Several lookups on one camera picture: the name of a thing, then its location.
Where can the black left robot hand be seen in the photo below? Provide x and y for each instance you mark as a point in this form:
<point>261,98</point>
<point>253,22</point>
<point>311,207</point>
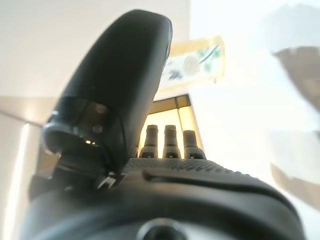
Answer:
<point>160,195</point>

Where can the yellow drink bottle white cap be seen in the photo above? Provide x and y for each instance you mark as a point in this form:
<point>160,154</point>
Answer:
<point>195,62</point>

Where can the black framed backlit window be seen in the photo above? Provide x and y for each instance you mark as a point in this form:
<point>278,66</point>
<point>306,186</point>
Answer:
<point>162,115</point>

